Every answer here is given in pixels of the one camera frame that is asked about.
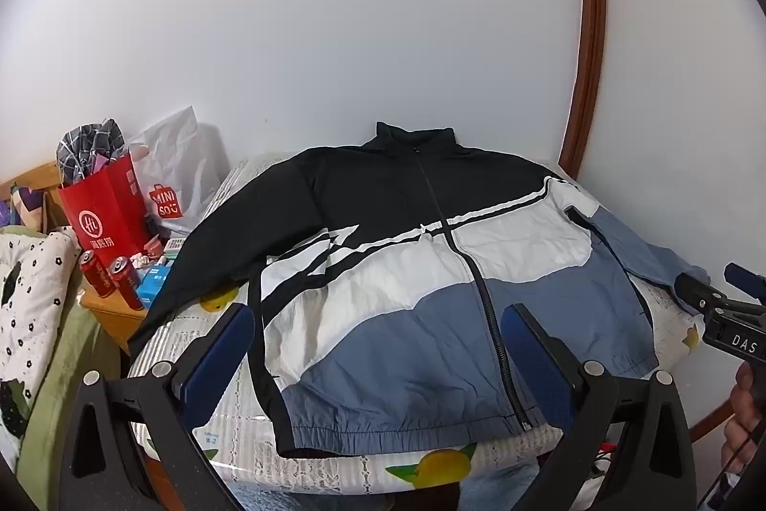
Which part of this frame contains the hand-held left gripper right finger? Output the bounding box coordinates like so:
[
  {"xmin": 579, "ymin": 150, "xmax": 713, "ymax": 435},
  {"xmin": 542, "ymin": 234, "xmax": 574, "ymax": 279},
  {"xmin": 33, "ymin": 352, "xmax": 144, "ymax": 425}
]
[{"xmin": 501, "ymin": 303, "xmax": 700, "ymax": 511}]

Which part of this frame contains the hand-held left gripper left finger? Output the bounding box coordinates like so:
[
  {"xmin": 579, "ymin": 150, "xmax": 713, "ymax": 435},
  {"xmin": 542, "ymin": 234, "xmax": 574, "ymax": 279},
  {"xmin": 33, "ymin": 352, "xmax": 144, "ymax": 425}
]
[{"xmin": 58, "ymin": 303, "xmax": 256, "ymax": 511}]

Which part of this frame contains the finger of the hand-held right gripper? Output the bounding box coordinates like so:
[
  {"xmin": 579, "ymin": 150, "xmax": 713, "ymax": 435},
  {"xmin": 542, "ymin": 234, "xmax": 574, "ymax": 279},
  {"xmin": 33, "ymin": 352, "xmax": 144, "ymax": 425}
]
[
  {"xmin": 674, "ymin": 273, "xmax": 728, "ymax": 319},
  {"xmin": 723, "ymin": 262, "xmax": 766, "ymax": 308}
]

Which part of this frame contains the black white blue zip jacket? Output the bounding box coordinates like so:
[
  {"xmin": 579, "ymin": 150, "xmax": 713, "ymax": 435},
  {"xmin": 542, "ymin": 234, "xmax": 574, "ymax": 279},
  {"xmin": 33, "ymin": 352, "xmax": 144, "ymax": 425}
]
[{"xmin": 127, "ymin": 122, "xmax": 713, "ymax": 458}]

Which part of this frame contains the person's right hand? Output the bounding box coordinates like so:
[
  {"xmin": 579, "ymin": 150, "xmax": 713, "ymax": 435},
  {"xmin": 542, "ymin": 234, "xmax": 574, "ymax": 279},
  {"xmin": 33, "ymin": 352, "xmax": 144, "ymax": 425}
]
[{"xmin": 722, "ymin": 358, "xmax": 766, "ymax": 476}]

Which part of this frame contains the lemon print table cover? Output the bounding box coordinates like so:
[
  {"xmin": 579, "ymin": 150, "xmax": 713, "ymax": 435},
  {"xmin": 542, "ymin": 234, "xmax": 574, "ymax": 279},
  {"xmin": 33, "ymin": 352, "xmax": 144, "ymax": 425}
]
[{"xmin": 127, "ymin": 152, "xmax": 710, "ymax": 511}]

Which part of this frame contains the blue cardboard box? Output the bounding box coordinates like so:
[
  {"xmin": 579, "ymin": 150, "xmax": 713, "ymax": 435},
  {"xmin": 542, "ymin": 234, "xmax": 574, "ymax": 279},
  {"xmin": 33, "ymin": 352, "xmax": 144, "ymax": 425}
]
[{"xmin": 137, "ymin": 264, "xmax": 172, "ymax": 307}]

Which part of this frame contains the wooden nightstand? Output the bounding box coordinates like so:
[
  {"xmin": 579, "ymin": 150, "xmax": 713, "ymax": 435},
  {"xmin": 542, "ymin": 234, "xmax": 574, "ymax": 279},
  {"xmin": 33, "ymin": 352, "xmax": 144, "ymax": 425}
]
[{"xmin": 79, "ymin": 280, "xmax": 152, "ymax": 357}]

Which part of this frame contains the red soda can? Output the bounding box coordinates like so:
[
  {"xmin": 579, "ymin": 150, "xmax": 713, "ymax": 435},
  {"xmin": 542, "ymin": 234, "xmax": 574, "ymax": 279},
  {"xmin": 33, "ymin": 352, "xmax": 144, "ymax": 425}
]
[
  {"xmin": 79, "ymin": 250, "xmax": 116, "ymax": 299},
  {"xmin": 107, "ymin": 256, "xmax": 145, "ymax": 312}
]

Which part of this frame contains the green bed sheet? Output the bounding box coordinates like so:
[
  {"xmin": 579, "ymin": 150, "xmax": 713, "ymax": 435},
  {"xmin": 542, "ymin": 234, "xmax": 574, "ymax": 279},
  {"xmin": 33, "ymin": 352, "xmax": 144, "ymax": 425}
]
[{"xmin": 17, "ymin": 292, "xmax": 124, "ymax": 491}]

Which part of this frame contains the red paper bag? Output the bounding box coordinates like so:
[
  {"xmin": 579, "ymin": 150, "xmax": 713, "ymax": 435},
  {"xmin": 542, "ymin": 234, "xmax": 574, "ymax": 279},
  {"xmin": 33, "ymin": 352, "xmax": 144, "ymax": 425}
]
[{"xmin": 58, "ymin": 152, "xmax": 152, "ymax": 273}]

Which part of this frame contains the white plastic shopping bag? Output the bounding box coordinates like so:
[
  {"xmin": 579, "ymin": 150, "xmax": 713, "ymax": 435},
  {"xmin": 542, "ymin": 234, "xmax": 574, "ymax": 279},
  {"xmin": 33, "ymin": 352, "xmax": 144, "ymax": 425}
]
[{"xmin": 127, "ymin": 105, "xmax": 233, "ymax": 241}]

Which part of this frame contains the white floral pillow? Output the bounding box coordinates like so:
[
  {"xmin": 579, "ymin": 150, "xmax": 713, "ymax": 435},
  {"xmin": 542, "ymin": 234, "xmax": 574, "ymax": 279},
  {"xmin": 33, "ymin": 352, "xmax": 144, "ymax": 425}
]
[{"xmin": 0, "ymin": 227, "xmax": 83, "ymax": 440}]

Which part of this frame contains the grey plaid cloth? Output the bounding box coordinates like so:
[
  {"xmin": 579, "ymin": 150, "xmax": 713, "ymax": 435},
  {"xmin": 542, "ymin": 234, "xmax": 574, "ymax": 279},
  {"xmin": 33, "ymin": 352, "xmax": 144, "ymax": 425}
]
[{"xmin": 56, "ymin": 117, "xmax": 130, "ymax": 187}]

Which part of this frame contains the wooden headboard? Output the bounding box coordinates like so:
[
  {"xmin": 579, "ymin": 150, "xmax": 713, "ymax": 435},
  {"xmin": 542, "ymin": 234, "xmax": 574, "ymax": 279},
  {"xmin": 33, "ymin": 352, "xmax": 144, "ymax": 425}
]
[{"xmin": 0, "ymin": 160, "xmax": 64, "ymax": 235}]

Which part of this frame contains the thin black cable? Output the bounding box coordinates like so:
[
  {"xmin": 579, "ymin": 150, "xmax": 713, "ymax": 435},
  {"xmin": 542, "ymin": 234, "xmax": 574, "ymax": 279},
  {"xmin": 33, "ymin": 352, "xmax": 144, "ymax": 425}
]
[{"xmin": 699, "ymin": 415, "xmax": 758, "ymax": 509}]

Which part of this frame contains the brown wooden door frame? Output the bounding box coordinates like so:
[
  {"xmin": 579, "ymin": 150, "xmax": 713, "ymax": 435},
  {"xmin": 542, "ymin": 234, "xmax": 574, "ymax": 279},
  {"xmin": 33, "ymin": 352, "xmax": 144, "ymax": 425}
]
[{"xmin": 556, "ymin": 0, "xmax": 607, "ymax": 184}]

